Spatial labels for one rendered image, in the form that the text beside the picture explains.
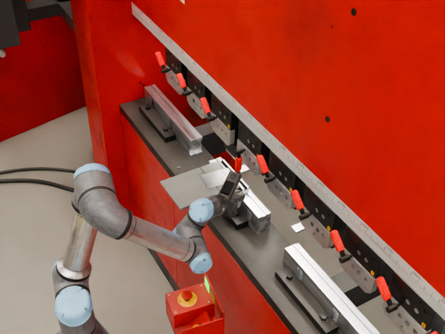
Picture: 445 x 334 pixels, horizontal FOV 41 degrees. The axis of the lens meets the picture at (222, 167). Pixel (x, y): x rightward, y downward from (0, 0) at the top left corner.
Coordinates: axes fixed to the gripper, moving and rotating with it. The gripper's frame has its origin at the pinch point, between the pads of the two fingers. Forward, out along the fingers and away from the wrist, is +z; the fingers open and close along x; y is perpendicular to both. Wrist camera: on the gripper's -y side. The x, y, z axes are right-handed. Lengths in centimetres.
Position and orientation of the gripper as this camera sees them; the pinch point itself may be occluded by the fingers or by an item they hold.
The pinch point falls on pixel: (241, 191)
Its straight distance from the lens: 229.3
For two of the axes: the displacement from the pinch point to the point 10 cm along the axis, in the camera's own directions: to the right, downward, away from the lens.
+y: -2.7, 9.4, 2.2
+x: 8.7, 3.3, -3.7
